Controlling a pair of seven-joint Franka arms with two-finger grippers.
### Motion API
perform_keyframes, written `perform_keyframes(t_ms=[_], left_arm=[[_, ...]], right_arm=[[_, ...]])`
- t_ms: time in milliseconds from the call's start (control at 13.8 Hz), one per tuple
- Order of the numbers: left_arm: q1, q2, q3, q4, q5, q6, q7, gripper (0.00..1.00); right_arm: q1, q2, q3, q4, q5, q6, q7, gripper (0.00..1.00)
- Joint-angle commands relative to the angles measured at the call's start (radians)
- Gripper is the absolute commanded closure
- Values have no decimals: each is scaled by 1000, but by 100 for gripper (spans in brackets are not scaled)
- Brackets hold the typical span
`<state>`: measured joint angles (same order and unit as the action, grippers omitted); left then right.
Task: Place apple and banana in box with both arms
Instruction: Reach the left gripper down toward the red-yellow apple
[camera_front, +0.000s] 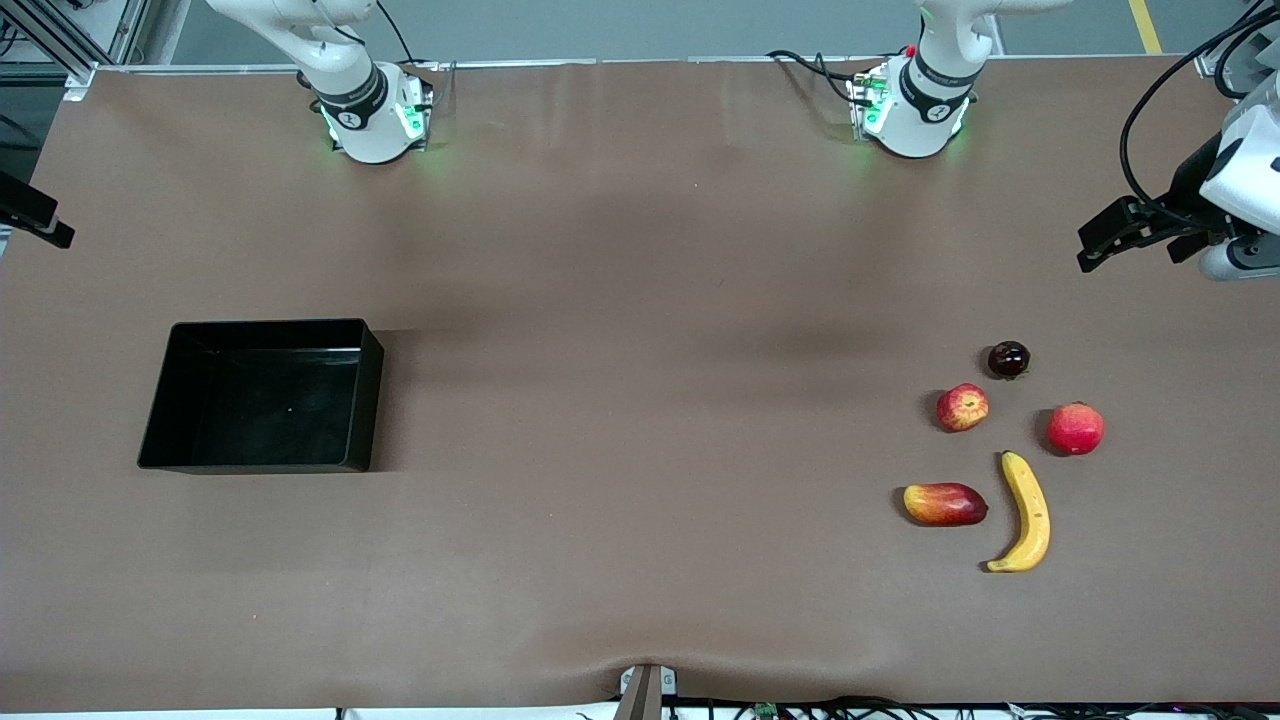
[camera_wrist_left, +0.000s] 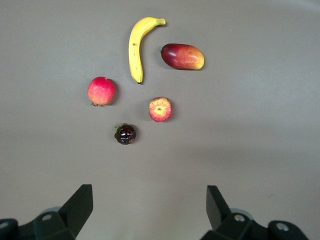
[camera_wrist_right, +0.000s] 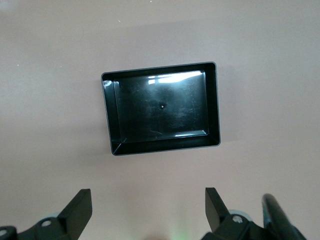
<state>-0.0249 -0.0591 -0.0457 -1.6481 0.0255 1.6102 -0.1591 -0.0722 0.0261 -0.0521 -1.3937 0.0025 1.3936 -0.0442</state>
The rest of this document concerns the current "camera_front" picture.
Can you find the aluminium frame struts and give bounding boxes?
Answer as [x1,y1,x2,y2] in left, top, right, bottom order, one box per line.
[0,0,151,101]

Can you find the thin black cable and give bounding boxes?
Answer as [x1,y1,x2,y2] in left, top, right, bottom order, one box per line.
[375,0,441,71]

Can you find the yellow banana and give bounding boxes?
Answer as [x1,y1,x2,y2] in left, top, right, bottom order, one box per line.
[985,450,1052,574]

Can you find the dark purple plum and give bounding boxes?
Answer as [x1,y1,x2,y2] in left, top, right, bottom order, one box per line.
[987,340,1032,381]

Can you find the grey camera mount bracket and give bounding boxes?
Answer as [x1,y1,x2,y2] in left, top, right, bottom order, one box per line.
[618,663,678,720]

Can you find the red yellow apple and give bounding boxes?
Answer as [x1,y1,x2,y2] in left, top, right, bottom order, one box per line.
[936,382,991,433]

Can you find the black plastic box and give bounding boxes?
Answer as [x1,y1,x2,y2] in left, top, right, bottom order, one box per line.
[137,318,386,474]

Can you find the brown table mat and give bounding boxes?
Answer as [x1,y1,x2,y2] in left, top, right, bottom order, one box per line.
[0,55,1280,713]

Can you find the red yellow mango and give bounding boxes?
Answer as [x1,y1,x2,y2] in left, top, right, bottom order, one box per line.
[902,482,990,528]

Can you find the black base power cable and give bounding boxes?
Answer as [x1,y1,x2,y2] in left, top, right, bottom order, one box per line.
[766,48,861,83]
[795,55,863,106]

